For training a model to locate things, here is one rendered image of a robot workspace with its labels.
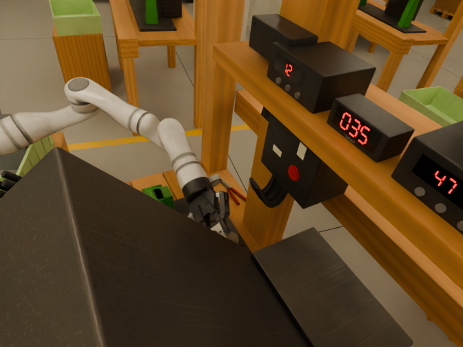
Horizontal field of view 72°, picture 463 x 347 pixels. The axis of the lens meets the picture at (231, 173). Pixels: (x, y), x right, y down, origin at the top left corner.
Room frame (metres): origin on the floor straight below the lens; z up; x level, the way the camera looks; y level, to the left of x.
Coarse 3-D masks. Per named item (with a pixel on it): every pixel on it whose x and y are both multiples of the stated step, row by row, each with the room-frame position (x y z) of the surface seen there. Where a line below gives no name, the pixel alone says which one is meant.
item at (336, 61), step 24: (288, 48) 0.63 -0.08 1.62; (312, 48) 0.64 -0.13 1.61; (336, 48) 0.66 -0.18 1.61; (288, 72) 0.60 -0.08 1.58; (312, 72) 0.54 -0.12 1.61; (336, 72) 0.54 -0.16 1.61; (360, 72) 0.57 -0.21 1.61; (312, 96) 0.53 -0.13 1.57; (336, 96) 0.54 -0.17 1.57; (432, 144) 0.35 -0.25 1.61; (456, 144) 0.36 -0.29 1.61; (408, 168) 0.35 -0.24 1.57; (432, 168) 0.33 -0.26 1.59; (456, 168) 0.31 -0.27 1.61; (432, 192) 0.32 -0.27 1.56; (456, 192) 0.30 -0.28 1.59; (456, 216) 0.29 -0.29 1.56
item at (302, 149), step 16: (272, 128) 0.58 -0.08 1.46; (272, 144) 0.57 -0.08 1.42; (288, 144) 0.53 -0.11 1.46; (304, 144) 0.50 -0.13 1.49; (272, 160) 0.56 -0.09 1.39; (288, 160) 0.52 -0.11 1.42; (304, 160) 0.49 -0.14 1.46; (320, 160) 0.46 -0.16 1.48; (288, 176) 0.51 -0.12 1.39; (304, 176) 0.48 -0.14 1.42; (320, 176) 0.47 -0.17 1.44; (336, 176) 0.49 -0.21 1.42; (288, 192) 0.50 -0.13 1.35; (304, 192) 0.47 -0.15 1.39; (320, 192) 0.48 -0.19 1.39; (336, 192) 0.50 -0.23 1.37; (304, 208) 0.46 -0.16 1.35
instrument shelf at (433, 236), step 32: (224, 64) 0.75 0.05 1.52; (256, 64) 0.71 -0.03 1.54; (256, 96) 0.62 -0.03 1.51; (288, 96) 0.58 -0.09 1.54; (384, 96) 0.63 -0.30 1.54; (288, 128) 0.52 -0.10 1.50; (320, 128) 0.48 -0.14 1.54; (416, 128) 0.52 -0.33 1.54; (352, 160) 0.40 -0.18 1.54; (384, 160) 0.41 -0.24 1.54; (384, 192) 0.34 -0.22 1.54; (416, 224) 0.29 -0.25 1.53; (448, 224) 0.29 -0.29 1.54; (448, 256) 0.25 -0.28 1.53
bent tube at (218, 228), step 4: (216, 224) 0.47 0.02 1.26; (220, 224) 0.46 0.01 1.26; (212, 228) 0.46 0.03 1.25; (216, 228) 0.46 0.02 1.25; (220, 228) 0.46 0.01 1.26; (216, 232) 0.47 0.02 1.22; (220, 232) 0.46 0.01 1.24; (224, 232) 0.45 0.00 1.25; (232, 232) 0.49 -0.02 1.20; (224, 236) 0.44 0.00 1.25; (232, 236) 0.48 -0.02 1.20; (236, 236) 0.49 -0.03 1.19; (232, 240) 0.47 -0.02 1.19; (236, 240) 0.49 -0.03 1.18
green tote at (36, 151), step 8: (48, 136) 1.17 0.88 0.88; (32, 144) 1.00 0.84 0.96; (40, 144) 1.07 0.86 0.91; (48, 144) 1.15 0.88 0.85; (32, 152) 0.98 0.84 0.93; (40, 152) 1.04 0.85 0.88; (24, 160) 0.90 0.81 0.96; (32, 160) 0.96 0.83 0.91; (24, 168) 0.87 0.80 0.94; (0, 176) 0.80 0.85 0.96
